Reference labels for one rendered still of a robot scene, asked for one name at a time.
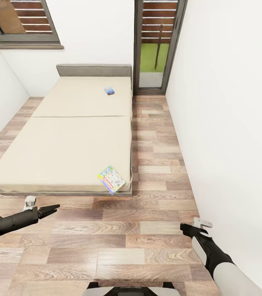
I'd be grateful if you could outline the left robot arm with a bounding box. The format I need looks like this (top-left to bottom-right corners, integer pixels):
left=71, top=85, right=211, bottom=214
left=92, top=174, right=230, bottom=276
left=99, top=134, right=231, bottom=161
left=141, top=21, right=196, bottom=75
left=0, top=196, right=60, bottom=236

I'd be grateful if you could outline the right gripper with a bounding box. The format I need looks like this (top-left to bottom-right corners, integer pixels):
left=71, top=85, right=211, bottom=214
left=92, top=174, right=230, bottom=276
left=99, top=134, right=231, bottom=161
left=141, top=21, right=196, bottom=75
left=181, top=223, right=208, bottom=238

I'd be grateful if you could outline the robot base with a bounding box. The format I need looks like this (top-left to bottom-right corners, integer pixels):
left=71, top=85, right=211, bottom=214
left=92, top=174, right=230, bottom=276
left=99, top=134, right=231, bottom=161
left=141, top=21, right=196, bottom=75
left=82, top=282, right=180, bottom=296

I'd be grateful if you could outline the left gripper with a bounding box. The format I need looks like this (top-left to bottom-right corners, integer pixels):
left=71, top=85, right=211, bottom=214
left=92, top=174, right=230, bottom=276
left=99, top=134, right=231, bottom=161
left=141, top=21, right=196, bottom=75
left=12, top=204, right=60, bottom=231

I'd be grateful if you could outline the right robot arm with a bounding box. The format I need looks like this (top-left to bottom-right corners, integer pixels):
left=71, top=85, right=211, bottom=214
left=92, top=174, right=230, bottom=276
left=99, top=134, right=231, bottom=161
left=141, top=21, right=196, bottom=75
left=181, top=217, right=262, bottom=296

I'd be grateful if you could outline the board game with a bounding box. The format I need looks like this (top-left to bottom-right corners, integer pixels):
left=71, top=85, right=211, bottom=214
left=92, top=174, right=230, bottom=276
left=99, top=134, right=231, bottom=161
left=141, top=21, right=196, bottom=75
left=105, top=87, right=114, bottom=95
left=97, top=166, right=126, bottom=195

